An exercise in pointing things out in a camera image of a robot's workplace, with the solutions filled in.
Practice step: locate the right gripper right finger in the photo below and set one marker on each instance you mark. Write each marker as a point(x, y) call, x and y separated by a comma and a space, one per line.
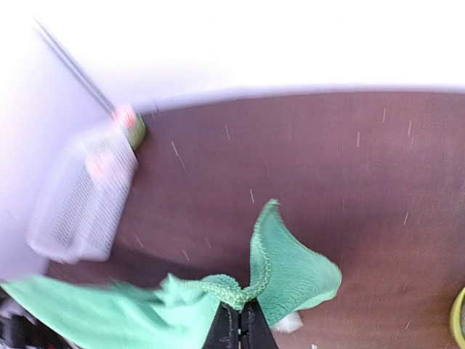
point(254, 330)

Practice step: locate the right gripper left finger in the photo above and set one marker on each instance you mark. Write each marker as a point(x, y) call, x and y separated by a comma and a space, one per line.
point(224, 330)

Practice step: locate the green microfiber towel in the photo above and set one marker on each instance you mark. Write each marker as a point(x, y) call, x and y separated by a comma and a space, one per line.
point(286, 277)

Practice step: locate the orange bunny pattern towel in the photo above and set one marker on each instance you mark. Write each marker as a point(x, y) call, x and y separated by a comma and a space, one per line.
point(98, 165)

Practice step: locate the white perforated plastic basket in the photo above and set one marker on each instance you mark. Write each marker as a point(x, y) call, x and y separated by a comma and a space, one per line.
point(76, 217)

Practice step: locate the green bowl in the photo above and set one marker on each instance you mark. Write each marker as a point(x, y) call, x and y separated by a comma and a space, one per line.
point(456, 321)

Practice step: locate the left aluminium frame post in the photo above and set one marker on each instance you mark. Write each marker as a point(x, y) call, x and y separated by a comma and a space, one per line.
point(72, 66)

